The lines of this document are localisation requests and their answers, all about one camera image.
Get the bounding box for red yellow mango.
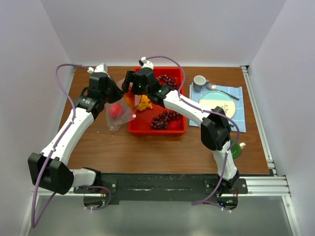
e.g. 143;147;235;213
124;92;135;108

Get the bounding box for red apple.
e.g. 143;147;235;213
108;104;123;118

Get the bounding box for clear zip top bag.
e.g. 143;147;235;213
105;83;139;132

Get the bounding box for yellow orange segments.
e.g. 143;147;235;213
136;95;153;112

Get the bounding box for dark purple grape bunch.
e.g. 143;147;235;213
151;111;180;130

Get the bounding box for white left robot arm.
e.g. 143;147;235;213
28;71;123;195

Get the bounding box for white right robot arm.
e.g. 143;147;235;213
122;68;240;193

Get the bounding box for red plastic tray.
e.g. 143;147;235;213
128;67;187;136

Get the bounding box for white grey mug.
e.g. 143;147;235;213
193;75;209;92

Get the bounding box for red pomegranate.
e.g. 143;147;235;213
168;120;181;130

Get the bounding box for metal spoon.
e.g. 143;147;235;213
206;83;239;101

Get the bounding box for round blue yellow plate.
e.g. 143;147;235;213
199;91;236;118

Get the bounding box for blue checked cloth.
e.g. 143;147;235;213
189;84;246;133

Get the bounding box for green inside mug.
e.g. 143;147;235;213
231;142;246;160

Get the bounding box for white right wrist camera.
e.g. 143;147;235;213
138;57;154;70

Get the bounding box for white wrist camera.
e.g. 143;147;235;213
87;63;108;74
138;57;154;70

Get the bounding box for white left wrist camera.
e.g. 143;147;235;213
87;63;108;74

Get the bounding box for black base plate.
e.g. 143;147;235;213
74;173;248;209

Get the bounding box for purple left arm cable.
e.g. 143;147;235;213
31;63;113;229

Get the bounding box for aluminium frame rail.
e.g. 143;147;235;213
241;65;302;236

